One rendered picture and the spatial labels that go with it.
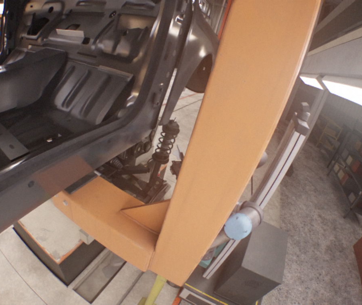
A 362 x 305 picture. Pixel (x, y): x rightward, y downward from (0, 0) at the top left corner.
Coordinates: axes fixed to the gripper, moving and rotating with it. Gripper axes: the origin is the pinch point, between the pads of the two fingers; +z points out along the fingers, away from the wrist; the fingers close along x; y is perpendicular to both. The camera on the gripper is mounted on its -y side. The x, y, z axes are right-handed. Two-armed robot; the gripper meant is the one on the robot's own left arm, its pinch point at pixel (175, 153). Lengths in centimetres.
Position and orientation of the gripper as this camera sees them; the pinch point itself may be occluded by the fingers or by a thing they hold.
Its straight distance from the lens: 133.3
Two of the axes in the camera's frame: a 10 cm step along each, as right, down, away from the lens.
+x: -1.9, 7.6, 6.1
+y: -9.1, 1.0, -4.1
